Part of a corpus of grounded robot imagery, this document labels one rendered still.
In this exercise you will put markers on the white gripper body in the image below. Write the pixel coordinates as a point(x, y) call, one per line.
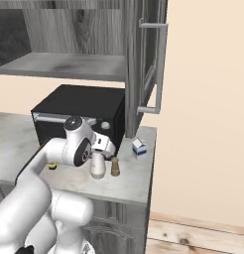
point(107, 145)

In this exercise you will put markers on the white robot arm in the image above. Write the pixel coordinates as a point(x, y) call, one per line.
point(34, 195)

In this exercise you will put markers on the grey base cabinet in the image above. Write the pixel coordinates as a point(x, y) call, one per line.
point(117, 228)

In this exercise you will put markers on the grey wooden cabinet door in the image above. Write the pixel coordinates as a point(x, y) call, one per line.
point(140, 66)

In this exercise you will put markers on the grey wooden open cabinet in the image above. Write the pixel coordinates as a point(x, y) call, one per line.
point(66, 39)

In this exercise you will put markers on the brown pepper shaker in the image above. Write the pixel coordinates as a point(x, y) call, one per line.
point(115, 167)

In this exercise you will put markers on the blue and white milk carton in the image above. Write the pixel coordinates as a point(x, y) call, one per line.
point(139, 148)

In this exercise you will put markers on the black toaster oven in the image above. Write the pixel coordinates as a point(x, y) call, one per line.
point(81, 105)

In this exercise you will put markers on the yellow and black small object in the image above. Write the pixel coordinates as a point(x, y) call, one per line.
point(52, 165)

